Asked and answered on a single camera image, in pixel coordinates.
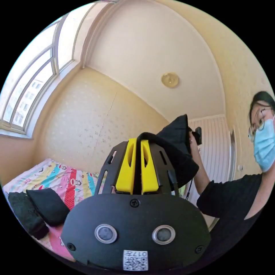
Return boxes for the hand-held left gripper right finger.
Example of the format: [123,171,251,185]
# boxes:
[140,140,160,195]

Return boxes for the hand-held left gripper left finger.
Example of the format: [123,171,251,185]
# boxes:
[115,138,138,195]

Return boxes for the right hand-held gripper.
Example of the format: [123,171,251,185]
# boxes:
[188,127,203,146]

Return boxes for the black pants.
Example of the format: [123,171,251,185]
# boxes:
[137,114,200,192]

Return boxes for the person's right forearm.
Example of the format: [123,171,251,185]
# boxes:
[191,150,213,195]

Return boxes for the bed with colourful printed sheet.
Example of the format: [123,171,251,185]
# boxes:
[1,158,108,262]

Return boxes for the person's right hand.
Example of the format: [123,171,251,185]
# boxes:
[188,131,202,156]

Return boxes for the white slatted door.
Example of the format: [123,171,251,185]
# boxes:
[187,115,236,201]

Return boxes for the round ceiling lamp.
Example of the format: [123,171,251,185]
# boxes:
[161,72,180,89]

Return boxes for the person's body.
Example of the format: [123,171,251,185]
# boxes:
[196,91,275,266]

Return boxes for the pile of clothes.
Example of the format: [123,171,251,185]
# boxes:
[8,188,71,240]

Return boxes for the window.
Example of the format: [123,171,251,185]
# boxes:
[0,1,98,138]

